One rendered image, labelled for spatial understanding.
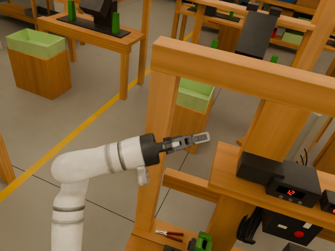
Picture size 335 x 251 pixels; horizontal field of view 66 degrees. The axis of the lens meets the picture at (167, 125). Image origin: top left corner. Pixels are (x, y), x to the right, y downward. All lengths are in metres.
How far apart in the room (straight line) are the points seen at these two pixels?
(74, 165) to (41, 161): 2.60
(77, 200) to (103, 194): 2.17
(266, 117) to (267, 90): 0.10
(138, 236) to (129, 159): 1.00
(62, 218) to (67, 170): 0.11
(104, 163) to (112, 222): 2.04
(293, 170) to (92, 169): 0.71
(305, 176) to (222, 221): 0.47
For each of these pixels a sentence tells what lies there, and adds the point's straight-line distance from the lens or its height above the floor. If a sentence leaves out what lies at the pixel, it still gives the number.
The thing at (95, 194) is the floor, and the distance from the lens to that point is 2.80.
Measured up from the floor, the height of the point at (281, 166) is 1.63.
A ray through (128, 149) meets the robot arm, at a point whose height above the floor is 1.84.
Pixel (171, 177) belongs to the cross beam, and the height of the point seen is 1.27.
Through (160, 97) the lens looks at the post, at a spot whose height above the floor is 1.76.
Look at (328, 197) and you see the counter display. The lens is 1.06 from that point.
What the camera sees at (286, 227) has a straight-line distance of 1.12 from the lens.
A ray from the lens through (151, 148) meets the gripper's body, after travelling 0.58.
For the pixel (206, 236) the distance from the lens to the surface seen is 1.30.
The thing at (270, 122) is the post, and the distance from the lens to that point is 0.92.
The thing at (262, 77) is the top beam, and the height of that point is 1.92.
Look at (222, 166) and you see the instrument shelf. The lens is 1.03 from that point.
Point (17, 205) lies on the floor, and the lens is 2.89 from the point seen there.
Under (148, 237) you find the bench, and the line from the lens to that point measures 1.55.
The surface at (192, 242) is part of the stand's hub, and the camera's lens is 1.26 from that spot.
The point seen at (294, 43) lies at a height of 0.28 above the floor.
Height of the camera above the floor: 2.24
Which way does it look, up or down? 38 degrees down
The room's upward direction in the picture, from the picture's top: 10 degrees clockwise
